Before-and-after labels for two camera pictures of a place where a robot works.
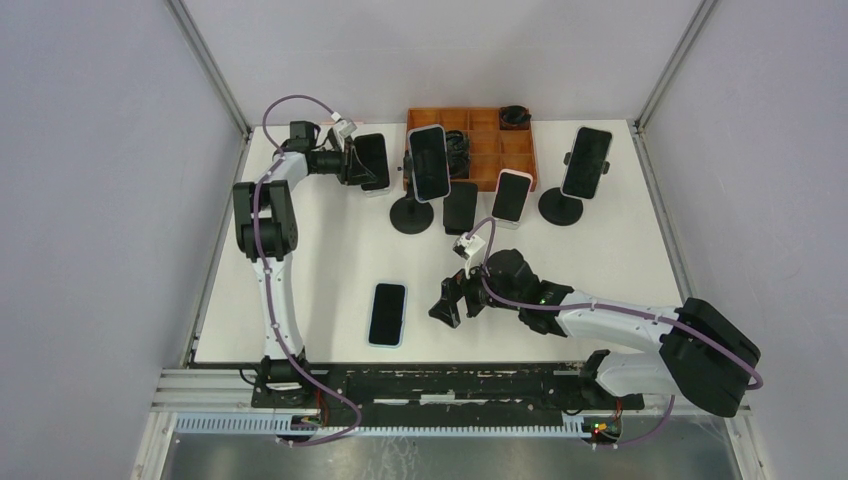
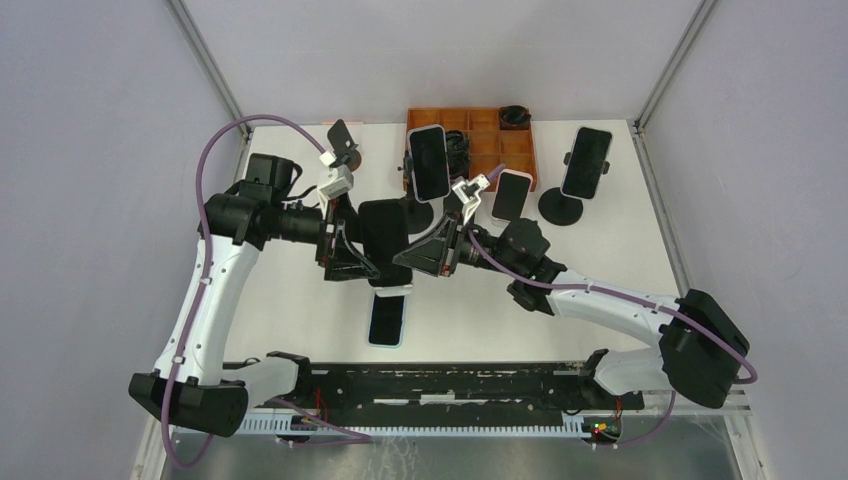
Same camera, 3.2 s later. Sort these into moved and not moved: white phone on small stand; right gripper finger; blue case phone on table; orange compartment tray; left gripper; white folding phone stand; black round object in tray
Moved: left gripper; white folding phone stand; right gripper finger
Not moved: black round object in tray; blue case phone on table; white phone on small stand; orange compartment tray
